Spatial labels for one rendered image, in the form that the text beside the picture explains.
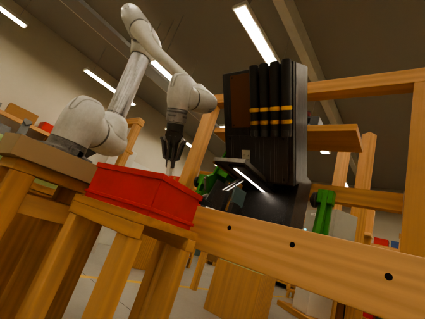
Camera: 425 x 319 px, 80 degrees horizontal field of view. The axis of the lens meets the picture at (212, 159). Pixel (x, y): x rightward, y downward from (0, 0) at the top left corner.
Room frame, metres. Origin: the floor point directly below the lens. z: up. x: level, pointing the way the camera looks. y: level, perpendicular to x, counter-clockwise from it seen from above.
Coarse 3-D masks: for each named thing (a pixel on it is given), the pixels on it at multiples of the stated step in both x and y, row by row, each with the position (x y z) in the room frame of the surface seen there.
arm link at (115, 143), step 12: (156, 36) 1.20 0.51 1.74; (132, 48) 1.20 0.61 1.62; (132, 60) 1.21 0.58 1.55; (144, 60) 1.22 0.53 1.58; (132, 72) 1.21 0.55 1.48; (144, 72) 1.27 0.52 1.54; (120, 84) 1.22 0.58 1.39; (132, 84) 1.22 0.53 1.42; (120, 96) 1.21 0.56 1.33; (132, 96) 1.25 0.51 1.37; (108, 108) 1.23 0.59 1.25; (120, 108) 1.22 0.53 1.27; (108, 120) 1.19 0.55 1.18; (120, 120) 1.22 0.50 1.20; (108, 132) 1.16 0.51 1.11; (120, 132) 1.23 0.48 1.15; (108, 144) 1.20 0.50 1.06; (120, 144) 1.27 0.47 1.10
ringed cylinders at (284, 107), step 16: (272, 64) 0.84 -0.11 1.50; (288, 64) 0.81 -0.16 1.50; (256, 80) 0.92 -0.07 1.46; (272, 80) 0.87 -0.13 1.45; (288, 80) 0.83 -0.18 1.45; (256, 96) 0.94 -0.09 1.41; (272, 96) 0.89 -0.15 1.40; (288, 96) 0.86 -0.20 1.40; (256, 112) 0.97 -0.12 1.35; (272, 112) 0.92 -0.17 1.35; (288, 112) 0.88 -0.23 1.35; (256, 128) 1.00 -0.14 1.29; (272, 128) 0.95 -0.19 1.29; (288, 128) 0.91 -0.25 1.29
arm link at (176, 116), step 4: (168, 108) 0.99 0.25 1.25; (172, 108) 0.98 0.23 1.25; (168, 112) 1.00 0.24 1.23; (172, 112) 0.99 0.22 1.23; (176, 112) 0.98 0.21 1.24; (180, 112) 0.99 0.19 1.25; (184, 112) 0.99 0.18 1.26; (168, 116) 1.00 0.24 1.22; (172, 116) 1.00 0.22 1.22; (176, 116) 0.99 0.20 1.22; (180, 116) 0.99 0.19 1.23; (184, 116) 1.00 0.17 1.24; (168, 120) 1.01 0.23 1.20; (172, 120) 1.00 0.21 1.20; (176, 120) 1.00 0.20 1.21; (180, 120) 1.00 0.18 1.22; (184, 120) 1.02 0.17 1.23
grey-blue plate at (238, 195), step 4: (236, 188) 1.07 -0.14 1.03; (236, 192) 1.07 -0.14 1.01; (240, 192) 1.10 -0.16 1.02; (244, 192) 1.12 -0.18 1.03; (232, 196) 1.07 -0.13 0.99; (236, 196) 1.08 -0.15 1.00; (240, 196) 1.10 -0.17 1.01; (244, 196) 1.13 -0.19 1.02; (232, 200) 1.06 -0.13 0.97; (236, 200) 1.09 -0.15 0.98; (240, 200) 1.11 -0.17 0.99; (232, 204) 1.07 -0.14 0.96; (236, 204) 1.08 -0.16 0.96; (240, 204) 1.12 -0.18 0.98; (228, 208) 1.08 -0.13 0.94; (232, 208) 1.07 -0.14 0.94; (236, 208) 1.09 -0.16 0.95; (228, 212) 1.07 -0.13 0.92; (232, 212) 1.07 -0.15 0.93; (236, 212) 1.10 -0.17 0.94
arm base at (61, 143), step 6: (48, 138) 1.04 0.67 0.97; (54, 138) 1.02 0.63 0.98; (60, 138) 1.02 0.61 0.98; (48, 144) 1.01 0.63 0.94; (54, 144) 0.99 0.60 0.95; (60, 144) 1.02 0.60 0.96; (66, 144) 1.02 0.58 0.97; (72, 144) 1.03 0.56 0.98; (66, 150) 1.02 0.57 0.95; (72, 150) 1.03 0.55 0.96; (78, 150) 1.02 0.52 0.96; (84, 150) 1.09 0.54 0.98; (78, 156) 1.02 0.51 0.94; (84, 156) 1.10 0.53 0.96; (90, 162) 1.11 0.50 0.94
